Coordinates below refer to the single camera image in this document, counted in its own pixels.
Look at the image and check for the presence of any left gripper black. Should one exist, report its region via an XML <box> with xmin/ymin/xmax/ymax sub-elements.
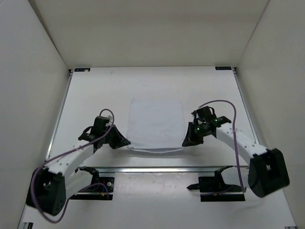
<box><xmin>103</xmin><ymin>124</ymin><xmax>131</xmax><ymax>149</ymax></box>

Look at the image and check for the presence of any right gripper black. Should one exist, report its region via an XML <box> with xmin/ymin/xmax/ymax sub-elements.
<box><xmin>183</xmin><ymin>122</ymin><xmax>210</xmax><ymax>147</ymax></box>

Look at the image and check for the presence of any white skirt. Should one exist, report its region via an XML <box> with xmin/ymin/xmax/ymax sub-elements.
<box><xmin>126</xmin><ymin>99</ymin><xmax>186</xmax><ymax>154</ymax></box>

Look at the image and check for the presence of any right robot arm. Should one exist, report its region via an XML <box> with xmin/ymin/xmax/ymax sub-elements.
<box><xmin>182</xmin><ymin>106</ymin><xmax>290</xmax><ymax>198</ymax></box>

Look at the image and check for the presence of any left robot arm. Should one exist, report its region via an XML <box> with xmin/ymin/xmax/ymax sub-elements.
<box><xmin>26</xmin><ymin>116</ymin><xmax>130</xmax><ymax>216</ymax></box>

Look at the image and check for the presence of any right blue corner label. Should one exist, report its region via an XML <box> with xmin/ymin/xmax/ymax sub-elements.
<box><xmin>215</xmin><ymin>66</ymin><xmax>232</xmax><ymax>71</ymax></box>

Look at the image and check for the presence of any blue corner label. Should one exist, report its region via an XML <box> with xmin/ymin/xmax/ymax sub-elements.
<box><xmin>74</xmin><ymin>68</ymin><xmax>91</xmax><ymax>72</ymax></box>
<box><xmin>215</xmin><ymin>66</ymin><xmax>232</xmax><ymax>71</ymax></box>

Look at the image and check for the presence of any left blue corner label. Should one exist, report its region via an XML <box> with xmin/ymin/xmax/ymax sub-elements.
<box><xmin>74</xmin><ymin>68</ymin><xmax>91</xmax><ymax>72</ymax></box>

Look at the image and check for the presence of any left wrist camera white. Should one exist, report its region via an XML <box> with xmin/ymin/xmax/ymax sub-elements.
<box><xmin>105</xmin><ymin>115</ymin><xmax>114</xmax><ymax>127</ymax></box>

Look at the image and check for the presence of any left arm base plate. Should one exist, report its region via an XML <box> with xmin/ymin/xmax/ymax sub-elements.
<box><xmin>71</xmin><ymin>167</ymin><xmax>115</xmax><ymax>200</ymax></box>

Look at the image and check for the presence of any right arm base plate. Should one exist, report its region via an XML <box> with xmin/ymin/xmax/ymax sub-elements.
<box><xmin>187</xmin><ymin>166</ymin><xmax>245</xmax><ymax>202</ymax></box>

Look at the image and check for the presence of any aluminium front rail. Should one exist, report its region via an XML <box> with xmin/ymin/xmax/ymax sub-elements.
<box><xmin>95</xmin><ymin>167</ymin><xmax>248</xmax><ymax>174</ymax></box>

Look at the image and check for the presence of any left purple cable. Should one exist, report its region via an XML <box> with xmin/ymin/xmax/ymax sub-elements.
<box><xmin>30</xmin><ymin>109</ymin><xmax>116</xmax><ymax>224</ymax></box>

